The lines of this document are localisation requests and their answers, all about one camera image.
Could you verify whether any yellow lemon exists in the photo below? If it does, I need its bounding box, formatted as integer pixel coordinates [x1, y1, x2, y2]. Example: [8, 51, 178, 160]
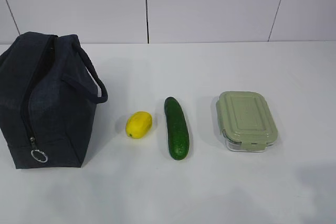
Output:
[125, 111, 153, 139]

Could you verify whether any green cucumber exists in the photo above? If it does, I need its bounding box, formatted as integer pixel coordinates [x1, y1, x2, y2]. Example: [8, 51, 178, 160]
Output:
[164, 97, 190, 161]

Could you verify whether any glass container with green lid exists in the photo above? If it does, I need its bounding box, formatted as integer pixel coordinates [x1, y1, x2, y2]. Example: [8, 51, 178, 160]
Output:
[216, 91, 278, 152]

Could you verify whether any dark navy fabric lunch bag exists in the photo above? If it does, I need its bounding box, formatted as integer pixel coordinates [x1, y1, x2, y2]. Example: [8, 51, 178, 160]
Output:
[1, 31, 108, 169]

